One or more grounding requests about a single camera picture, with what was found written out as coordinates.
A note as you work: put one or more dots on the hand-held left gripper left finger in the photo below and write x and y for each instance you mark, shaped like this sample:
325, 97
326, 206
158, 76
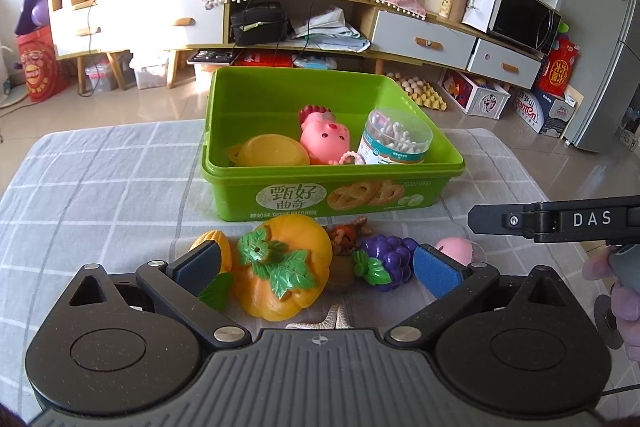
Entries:
197, 259

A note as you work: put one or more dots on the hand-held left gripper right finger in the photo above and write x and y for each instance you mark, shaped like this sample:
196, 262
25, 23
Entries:
435, 269

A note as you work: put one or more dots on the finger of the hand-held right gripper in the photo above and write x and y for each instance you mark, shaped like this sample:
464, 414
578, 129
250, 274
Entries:
500, 219

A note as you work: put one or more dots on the pink round toy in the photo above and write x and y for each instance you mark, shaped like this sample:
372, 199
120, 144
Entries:
452, 249

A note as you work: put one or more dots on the toy corn green husk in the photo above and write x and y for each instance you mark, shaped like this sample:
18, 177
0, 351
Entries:
217, 289

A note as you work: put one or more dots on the purple toy grapes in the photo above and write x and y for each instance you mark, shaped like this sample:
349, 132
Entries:
387, 254

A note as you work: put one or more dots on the brown rubber toy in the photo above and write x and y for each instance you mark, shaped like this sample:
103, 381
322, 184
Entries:
340, 274

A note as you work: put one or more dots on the small brown animal figurine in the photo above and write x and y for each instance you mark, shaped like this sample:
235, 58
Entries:
345, 237

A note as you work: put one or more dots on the beige starfish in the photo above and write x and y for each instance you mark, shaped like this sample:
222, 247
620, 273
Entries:
340, 317

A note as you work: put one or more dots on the yellow toy pumpkin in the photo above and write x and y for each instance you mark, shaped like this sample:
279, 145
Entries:
305, 237

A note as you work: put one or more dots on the green plastic box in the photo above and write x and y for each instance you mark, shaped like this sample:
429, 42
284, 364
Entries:
300, 102

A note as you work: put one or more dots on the person's right hand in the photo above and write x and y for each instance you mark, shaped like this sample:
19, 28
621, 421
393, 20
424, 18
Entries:
627, 312

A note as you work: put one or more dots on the blue white cardboard box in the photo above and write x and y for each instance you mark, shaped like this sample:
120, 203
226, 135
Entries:
537, 112

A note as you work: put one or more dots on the grey checked tablecloth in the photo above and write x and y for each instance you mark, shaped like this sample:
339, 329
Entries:
100, 187

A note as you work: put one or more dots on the white red cardboard box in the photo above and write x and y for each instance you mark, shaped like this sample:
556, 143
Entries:
480, 99

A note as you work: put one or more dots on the clear cotton swab jar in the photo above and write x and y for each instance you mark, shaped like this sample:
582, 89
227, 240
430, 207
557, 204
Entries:
390, 147

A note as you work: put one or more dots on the yellow toy bowl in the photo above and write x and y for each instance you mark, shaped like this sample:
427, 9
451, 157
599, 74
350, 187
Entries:
272, 149

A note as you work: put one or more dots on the yellow egg tray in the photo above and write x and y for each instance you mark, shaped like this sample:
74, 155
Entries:
420, 92

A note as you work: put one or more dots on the red gift box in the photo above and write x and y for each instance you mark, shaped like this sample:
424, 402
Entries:
557, 69

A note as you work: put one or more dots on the silver refrigerator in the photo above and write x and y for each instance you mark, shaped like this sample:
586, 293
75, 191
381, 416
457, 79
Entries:
595, 57

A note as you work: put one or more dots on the pink toy pig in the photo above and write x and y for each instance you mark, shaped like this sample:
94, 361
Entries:
325, 137

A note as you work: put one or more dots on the clear plastic storage box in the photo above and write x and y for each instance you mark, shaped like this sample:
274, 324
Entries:
150, 74
102, 79

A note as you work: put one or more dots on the white wooden cabinet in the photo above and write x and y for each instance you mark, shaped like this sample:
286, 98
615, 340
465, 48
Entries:
415, 39

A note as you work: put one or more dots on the black microwave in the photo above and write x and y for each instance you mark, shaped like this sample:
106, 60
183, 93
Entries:
522, 17

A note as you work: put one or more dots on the black tool tray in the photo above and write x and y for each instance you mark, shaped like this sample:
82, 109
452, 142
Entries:
210, 56

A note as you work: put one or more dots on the red flat box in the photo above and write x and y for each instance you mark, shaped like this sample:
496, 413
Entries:
265, 59

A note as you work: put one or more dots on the clear box blue contents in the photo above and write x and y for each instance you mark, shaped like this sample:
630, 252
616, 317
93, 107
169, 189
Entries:
315, 63

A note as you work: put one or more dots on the black bag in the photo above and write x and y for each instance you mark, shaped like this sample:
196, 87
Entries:
257, 24

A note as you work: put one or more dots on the red paper bag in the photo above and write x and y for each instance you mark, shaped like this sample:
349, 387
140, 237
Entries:
40, 67

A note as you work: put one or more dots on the pile of papers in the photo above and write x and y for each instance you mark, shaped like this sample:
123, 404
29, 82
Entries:
325, 29

